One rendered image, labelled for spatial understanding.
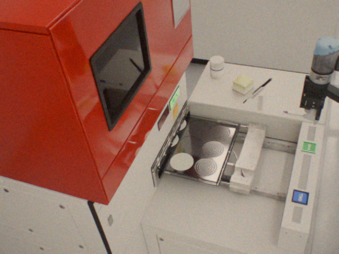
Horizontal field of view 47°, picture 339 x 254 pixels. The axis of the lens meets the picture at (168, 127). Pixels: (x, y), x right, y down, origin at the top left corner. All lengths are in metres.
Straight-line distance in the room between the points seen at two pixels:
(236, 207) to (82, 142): 0.84
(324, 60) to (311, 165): 0.46
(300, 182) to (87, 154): 0.86
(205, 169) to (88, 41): 0.91
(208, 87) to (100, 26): 1.07
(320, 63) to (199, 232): 0.76
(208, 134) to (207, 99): 0.18
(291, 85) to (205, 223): 0.80
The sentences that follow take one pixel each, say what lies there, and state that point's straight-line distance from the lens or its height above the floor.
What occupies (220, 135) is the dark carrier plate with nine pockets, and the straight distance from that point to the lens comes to 1.80.
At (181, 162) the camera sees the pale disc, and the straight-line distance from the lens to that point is 1.69.
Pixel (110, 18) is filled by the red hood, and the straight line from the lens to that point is 1.02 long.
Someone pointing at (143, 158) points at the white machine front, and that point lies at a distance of 1.50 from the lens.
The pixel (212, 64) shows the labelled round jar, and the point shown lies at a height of 1.05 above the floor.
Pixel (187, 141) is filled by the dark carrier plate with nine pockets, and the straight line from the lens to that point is 1.78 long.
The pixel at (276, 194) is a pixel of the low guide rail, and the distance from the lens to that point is 1.66.
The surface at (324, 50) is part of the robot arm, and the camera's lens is 1.37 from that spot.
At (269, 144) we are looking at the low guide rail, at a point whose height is 0.85.
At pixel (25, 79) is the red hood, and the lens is 0.95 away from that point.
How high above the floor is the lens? 2.17
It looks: 43 degrees down
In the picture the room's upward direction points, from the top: 7 degrees counter-clockwise
